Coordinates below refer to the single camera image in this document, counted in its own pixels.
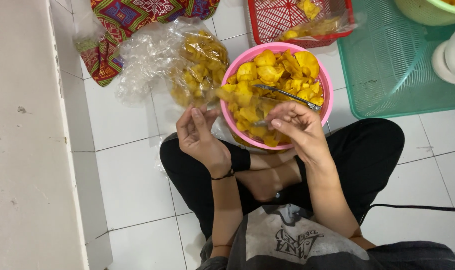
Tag red plastic basket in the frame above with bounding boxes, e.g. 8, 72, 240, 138
248, 0, 356, 49

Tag white plastic container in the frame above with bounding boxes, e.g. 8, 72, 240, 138
431, 20, 455, 85

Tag colourful patterned cloth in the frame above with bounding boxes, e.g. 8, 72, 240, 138
76, 0, 221, 88

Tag person's left hand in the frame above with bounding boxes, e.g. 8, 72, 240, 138
176, 105, 233, 178

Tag green plastic mesh tray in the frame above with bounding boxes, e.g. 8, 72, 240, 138
337, 0, 455, 120

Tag person's black trousers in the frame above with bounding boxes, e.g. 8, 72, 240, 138
159, 118, 405, 241

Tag light green plastic bowl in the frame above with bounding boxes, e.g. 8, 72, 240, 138
394, 0, 455, 27

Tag heap of yellow chips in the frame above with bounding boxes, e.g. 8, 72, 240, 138
226, 49, 325, 148

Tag small clear plastic bag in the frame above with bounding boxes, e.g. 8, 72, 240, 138
215, 85, 285, 130

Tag black cable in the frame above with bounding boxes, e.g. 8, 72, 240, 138
359, 204, 455, 226

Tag person's right hand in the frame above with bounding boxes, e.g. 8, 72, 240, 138
266, 101, 332, 166

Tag black cord bracelet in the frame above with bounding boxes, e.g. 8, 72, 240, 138
211, 169, 236, 181

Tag large clear bag of chips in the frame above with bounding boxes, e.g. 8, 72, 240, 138
115, 16, 232, 110

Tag clear chip bag in basket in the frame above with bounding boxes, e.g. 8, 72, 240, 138
275, 0, 363, 43

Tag metal tongs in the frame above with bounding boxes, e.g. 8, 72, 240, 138
253, 84, 323, 127

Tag pink plastic bowl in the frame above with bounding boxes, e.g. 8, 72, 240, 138
220, 42, 335, 151

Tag person's grey printed shirt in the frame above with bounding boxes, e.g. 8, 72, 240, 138
197, 204, 455, 270

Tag person's bare foot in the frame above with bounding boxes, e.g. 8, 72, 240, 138
235, 149, 304, 203

